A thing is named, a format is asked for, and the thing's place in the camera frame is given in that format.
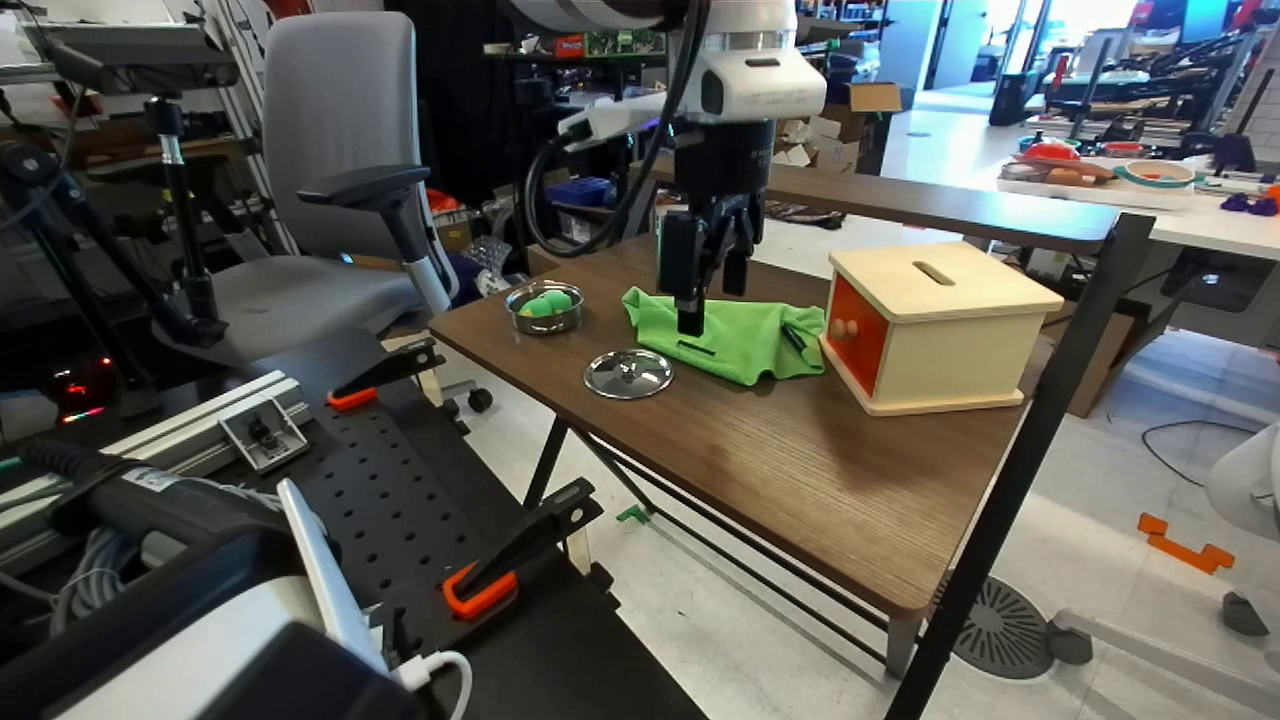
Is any grey office chair with armrests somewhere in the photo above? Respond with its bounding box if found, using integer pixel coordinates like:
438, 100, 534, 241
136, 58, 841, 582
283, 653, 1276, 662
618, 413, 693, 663
196, 14, 466, 405

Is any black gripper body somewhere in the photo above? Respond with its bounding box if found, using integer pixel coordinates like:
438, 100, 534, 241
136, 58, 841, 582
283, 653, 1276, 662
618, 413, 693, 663
672, 119, 778, 226

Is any white table with toys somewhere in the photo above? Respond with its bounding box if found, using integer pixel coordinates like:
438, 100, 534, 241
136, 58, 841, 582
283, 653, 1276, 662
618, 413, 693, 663
997, 132, 1280, 264

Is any white cable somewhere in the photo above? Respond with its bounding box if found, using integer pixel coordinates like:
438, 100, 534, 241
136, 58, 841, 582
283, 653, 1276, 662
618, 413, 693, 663
394, 650, 481, 720

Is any black perforated breadboard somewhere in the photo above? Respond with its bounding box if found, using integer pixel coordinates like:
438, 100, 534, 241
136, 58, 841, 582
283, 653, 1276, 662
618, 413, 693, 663
264, 383, 714, 720

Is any round floor drain cover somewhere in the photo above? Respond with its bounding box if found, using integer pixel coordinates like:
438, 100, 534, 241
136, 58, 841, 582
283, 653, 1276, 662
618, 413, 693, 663
953, 574, 1098, 684

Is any wooden table with black frame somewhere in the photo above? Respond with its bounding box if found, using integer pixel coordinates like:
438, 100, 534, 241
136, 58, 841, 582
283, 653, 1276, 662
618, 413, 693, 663
523, 212, 1160, 720

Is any green microfiber towel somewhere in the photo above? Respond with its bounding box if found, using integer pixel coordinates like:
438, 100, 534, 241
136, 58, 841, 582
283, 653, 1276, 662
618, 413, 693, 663
621, 284, 834, 393

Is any orange floor tape mark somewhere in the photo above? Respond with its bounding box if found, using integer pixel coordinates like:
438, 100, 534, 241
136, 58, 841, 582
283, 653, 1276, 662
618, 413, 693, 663
1138, 511, 1240, 582

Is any orange toy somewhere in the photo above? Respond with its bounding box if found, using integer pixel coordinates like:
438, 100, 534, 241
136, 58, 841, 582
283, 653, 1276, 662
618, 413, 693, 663
1018, 137, 1116, 188

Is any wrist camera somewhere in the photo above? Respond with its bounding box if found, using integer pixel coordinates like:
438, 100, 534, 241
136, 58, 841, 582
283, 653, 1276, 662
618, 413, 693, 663
552, 92, 701, 153

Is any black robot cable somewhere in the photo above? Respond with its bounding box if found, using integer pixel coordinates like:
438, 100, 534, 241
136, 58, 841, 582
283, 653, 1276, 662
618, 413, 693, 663
519, 0, 717, 264

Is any small steel pot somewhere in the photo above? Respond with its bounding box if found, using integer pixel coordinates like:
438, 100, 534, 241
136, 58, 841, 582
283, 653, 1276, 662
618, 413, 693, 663
499, 277, 588, 341

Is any black tripod stand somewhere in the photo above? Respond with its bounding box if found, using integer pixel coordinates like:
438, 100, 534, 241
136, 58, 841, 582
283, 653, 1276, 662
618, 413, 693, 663
0, 92, 234, 354

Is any aluminium extrusion rail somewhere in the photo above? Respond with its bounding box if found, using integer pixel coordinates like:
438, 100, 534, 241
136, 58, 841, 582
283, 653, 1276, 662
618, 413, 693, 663
0, 367, 306, 517

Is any wooden box with red drawer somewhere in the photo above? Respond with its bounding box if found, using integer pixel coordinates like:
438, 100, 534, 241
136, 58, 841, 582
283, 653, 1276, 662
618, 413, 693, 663
817, 238, 1074, 422

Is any green plush toy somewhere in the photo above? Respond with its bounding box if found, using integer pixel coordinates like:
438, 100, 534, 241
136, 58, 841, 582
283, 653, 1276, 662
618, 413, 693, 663
516, 287, 582, 323

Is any cardboard box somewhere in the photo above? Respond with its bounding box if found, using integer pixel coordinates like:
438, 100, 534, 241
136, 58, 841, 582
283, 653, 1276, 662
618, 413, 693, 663
1065, 311, 1139, 422

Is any white flat panel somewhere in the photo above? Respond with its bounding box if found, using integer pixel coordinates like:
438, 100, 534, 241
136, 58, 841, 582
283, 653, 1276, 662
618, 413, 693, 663
273, 477, 394, 674

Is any small metal bracket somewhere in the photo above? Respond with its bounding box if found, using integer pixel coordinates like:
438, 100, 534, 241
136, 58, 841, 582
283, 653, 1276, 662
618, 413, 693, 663
217, 395, 313, 472

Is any black clamp with orange handle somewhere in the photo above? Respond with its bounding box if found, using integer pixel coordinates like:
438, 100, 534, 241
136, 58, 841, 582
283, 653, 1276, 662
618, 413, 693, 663
438, 477, 607, 630
291, 335, 454, 415

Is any thin dark floor cable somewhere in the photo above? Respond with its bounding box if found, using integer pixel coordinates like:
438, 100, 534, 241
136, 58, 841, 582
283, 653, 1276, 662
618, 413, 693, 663
1138, 415, 1280, 495

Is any grey corrugated hose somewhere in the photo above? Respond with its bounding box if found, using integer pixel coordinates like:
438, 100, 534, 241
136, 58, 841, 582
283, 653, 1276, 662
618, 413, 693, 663
46, 524, 131, 642

